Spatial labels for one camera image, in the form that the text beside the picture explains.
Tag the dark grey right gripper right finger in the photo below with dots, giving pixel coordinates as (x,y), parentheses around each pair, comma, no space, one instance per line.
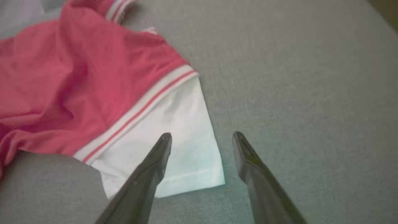
(264,193)

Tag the red basketball jersey white sleeves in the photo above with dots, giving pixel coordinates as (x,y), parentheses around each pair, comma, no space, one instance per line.
(62,77)

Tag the large grey sofa chaise cushion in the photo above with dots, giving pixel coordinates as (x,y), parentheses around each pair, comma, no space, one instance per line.
(295,93)

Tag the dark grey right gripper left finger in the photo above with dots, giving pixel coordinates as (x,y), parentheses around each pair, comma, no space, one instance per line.
(136,193)

